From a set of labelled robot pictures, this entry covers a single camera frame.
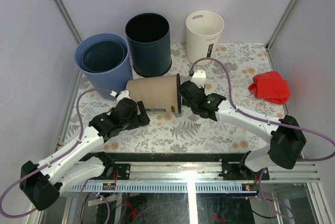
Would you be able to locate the red crumpled cloth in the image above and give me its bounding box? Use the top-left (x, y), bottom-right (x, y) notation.
top-left (248, 71), bottom-right (290, 105)

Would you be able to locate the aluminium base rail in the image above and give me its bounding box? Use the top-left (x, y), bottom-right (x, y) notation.
top-left (56, 158), bottom-right (320, 194)

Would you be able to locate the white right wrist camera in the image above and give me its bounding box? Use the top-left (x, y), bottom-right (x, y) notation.
top-left (189, 70), bottom-right (206, 88)

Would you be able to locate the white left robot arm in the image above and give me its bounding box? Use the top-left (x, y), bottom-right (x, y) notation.
top-left (19, 98), bottom-right (150, 211)

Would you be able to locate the dark navy tall bin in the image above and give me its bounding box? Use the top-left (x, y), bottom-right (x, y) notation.
top-left (125, 13), bottom-right (172, 77)

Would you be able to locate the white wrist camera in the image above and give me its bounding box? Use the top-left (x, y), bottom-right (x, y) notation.
top-left (110, 90), bottom-right (130, 102)
top-left (189, 70), bottom-right (206, 88)

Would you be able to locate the light blue plastic bin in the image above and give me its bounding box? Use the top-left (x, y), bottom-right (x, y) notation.
top-left (74, 33), bottom-right (133, 99)

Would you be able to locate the tan cylindrical bin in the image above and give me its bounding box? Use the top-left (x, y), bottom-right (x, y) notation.
top-left (126, 74), bottom-right (182, 114)

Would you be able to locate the dark teal inner bin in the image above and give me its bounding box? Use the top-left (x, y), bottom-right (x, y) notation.
top-left (82, 41), bottom-right (125, 73)

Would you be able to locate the cream white bin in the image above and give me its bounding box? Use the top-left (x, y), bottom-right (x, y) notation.
top-left (186, 10), bottom-right (225, 65)

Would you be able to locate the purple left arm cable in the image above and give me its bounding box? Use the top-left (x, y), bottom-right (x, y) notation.
top-left (0, 88), bottom-right (117, 218)

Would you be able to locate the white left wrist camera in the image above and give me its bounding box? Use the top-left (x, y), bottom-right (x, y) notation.
top-left (110, 90), bottom-right (130, 102)

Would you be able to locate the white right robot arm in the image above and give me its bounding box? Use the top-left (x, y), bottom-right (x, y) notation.
top-left (178, 81), bottom-right (306, 180)

